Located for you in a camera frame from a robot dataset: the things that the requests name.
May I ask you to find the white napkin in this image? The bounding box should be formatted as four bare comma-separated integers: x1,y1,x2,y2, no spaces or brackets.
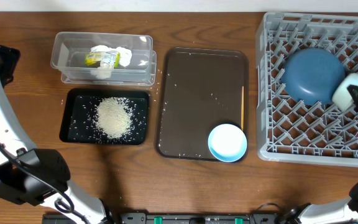
89,45,132,80

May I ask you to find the yellow snack wrapper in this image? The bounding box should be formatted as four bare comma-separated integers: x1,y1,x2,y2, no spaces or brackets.
84,51,121,69

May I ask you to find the wooden chopstick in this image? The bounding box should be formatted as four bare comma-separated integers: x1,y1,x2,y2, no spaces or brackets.
241,86,244,132

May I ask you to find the light blue bowl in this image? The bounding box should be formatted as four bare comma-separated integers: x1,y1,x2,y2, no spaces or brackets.
208,123,248,162

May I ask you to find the dark brown serving tray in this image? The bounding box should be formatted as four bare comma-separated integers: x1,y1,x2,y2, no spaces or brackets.
155,47,249,162

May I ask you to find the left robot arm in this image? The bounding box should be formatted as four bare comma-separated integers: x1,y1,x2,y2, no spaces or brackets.
0,45,114,223

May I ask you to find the grey dishwasher rack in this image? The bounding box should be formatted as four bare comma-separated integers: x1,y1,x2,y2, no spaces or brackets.
255,12,358,167

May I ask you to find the green bowl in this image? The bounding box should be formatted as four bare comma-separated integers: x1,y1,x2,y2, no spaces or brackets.
332,73,358,111

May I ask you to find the black plastic tray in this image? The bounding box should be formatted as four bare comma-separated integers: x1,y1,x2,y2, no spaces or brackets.
60,88,149,145

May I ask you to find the dark blue plate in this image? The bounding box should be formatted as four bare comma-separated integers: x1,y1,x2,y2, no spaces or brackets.
281,48,345,106

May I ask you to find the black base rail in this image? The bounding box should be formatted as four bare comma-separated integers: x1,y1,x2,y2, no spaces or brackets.
41,212,291,224

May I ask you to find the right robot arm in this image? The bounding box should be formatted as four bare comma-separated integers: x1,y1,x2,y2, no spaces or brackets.
277,85,358,224

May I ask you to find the pile of white rice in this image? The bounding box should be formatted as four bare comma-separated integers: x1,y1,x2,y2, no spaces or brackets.
70,95,147,144

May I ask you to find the clear plastic bin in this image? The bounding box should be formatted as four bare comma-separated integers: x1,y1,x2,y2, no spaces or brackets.
50,32,153,75

